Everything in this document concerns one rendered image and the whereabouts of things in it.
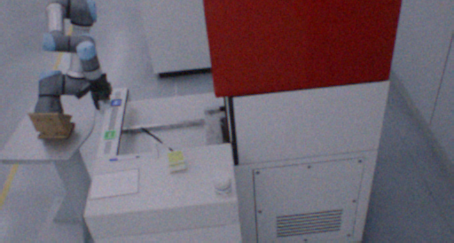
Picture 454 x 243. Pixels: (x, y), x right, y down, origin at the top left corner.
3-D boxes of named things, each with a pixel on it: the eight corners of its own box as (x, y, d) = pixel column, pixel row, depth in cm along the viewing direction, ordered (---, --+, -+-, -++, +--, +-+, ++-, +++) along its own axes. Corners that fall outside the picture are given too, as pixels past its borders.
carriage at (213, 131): (219, 113, 246) (219, 108, 244) (223, 160, 217) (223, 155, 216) (205, 113, 246) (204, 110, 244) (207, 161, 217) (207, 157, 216)
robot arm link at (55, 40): (43, -12, 224) (43, 34, 187) (66, -9, 228) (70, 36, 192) (43, 11, 230) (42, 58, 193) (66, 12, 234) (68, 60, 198)
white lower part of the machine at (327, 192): (327, 156, 334) (335, 60, 282) (360, 250, 271) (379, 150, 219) (231, 166, 334) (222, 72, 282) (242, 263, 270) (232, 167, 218)
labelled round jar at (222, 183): (230, 184, 189) (229, 168, 183) (232, 197, 184) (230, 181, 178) (214, 186, 189) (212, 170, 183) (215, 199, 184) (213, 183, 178)
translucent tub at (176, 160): (184, 160, 203) (182, 148, 199) (187, 171, 197) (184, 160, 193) (168, 163, 202) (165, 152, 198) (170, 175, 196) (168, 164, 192)
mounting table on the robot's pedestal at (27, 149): (5, 176, 243) (-4, 159, 235) (38, 123, 277) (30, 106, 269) (84, 177, 238) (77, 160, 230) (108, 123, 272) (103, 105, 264)
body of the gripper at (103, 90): (111, 101, 204) (104, 79, 196) (91, 103, 204) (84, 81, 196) (113, 91, 210) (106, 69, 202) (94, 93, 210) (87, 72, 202)
